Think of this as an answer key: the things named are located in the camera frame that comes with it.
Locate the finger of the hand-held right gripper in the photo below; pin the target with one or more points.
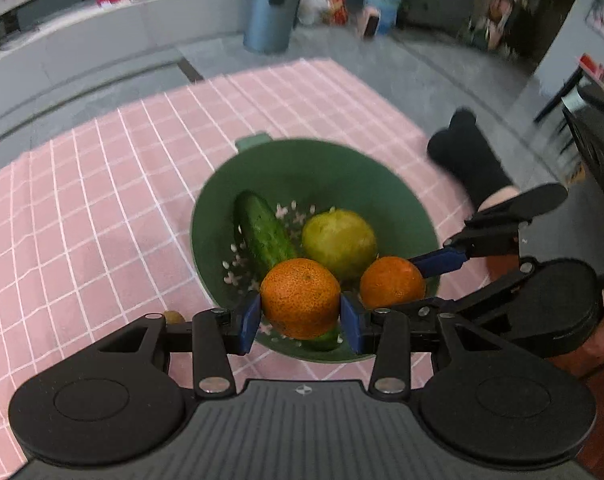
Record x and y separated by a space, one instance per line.
439 261
492 292

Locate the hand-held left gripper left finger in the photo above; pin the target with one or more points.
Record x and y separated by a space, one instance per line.
249 322

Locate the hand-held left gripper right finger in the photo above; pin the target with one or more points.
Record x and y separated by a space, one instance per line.
352 322

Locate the small orange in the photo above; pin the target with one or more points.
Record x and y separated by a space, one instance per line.
389 282

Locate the large orange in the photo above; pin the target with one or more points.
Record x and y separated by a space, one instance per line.
299 297

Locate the brown kiwi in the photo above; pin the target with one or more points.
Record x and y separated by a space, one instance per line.
174 317

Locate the green plastic bowl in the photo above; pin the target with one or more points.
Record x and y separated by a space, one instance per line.
332 175

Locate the small green fruit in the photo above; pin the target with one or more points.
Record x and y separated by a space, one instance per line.
324 341

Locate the yellow green round fruit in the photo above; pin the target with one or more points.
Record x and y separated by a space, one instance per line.
339 242

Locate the green cucumber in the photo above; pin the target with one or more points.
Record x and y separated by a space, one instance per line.
262 230

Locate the person's black sock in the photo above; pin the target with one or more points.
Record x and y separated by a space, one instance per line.
462 155

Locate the pink checked cloth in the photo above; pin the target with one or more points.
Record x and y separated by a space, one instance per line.
106 210

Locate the small pink white heater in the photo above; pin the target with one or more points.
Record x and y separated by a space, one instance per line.
370 24

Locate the dark grey sideboard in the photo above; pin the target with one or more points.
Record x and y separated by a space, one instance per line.
442 0

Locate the blue water bottle with pump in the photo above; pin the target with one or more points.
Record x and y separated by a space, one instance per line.
383 5

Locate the red gift bag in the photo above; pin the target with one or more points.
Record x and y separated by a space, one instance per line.
338 7

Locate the white plastic bag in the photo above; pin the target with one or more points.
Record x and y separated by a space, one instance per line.
313 7

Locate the blue grey trash bin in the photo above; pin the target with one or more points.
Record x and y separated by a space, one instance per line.
271 15

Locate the grey marble media cabinet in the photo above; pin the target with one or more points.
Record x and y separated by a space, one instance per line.
106 40

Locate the wall picture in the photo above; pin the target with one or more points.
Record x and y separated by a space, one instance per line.
600 15

